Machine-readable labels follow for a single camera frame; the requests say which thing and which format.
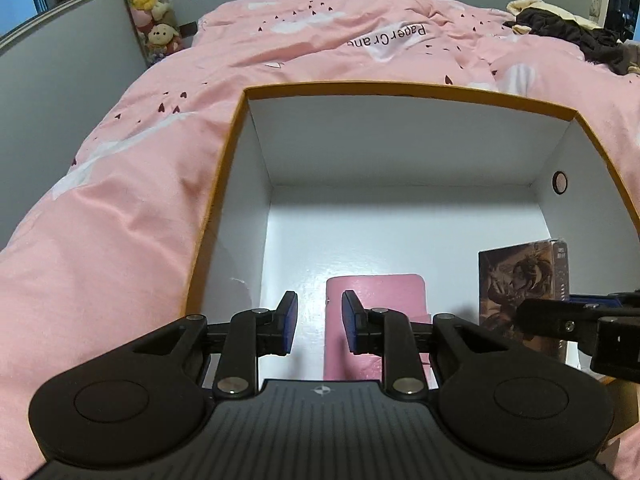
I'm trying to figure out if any anime art card box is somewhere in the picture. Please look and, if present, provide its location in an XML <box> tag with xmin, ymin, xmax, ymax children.
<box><xmin>478</xmin><ymin>238</ymin><xmax>570</xmax><ymax>362</ymax></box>

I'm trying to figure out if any pink wallet case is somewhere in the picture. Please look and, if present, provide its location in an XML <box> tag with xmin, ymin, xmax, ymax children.
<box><xmin>322</xmin><ymin>273</ymin><xmax>434</xmax><ymax>382</ymax></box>

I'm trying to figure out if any pink bed quilt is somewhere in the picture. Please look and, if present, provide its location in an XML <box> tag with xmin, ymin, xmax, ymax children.
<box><xmin>1</xmin><ymin>0</ymin><xmax>639</xmax><ymax>479</ymax></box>

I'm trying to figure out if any dark clothes pile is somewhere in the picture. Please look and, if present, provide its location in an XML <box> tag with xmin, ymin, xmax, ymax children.
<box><xmin>504</xmin><ymin>0</ymin><xmax>639</xmax><ymax>75</ymax></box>

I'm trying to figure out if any orange cardboard box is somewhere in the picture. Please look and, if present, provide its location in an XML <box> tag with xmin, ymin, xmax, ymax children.
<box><xmin>184</xmin><ymin>82</ymin><xmax>639</xmax><ymax>379</ymax></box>

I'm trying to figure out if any plush toys hanging stack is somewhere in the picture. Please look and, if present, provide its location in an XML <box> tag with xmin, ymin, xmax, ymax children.
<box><xmin>127</xmin><ymin>0</ymin><xmax>182</xmax><ymax>66</ymax></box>

